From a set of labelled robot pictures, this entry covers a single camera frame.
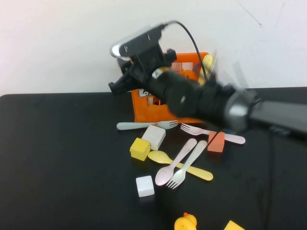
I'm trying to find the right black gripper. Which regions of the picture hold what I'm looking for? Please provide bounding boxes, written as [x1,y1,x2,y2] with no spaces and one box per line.
[107,50,177,95]

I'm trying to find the pink plastic spoon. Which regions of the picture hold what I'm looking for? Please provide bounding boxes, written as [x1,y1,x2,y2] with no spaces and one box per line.
[154,138,198,186]

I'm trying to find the orange plastic cutlery holder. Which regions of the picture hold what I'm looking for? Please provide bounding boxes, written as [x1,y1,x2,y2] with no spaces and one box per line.
[130,52,216,124]

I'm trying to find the grey-green plastic fork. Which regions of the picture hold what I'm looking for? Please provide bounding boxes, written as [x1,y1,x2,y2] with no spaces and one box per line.
[116,120,179,131]

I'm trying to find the white rectangular box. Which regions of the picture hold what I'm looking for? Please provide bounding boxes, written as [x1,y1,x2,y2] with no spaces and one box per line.
[141,125,166,151]

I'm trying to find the yellow cube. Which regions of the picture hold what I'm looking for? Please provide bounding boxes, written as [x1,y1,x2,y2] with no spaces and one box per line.
[130,137,151,161]

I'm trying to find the long yellow plastic knife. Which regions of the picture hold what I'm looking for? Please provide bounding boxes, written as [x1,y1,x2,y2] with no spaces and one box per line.
[196,54,213,86]

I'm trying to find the pink plastic fork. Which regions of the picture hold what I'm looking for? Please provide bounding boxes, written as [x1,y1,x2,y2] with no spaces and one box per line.
[179,123,246,145]

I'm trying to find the yellow plastic spoon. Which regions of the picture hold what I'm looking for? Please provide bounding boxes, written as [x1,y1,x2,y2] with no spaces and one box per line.
[147,150,214,181]

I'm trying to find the white plastic knife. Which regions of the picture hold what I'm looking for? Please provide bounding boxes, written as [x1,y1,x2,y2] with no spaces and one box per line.
[211,50,218,72]

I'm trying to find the white cube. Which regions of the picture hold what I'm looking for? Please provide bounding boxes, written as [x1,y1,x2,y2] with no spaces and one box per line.
[135,175,155,197]

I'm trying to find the white plastic fork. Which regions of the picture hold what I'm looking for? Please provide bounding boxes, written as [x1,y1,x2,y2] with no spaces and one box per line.
[166,140,208,189]

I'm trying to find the orange cube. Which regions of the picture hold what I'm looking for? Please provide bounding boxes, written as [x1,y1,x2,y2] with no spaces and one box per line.
[207,131,225,153]

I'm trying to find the yellow rubber duck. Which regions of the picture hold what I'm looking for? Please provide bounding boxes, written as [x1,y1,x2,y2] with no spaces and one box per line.
[174,212,198,230]

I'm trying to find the yellow foam block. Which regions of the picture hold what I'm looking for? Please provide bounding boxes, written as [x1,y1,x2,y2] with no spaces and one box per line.
[223,219,245,230]

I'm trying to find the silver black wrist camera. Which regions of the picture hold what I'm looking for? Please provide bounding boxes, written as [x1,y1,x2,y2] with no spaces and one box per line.
[109,23,164,58]

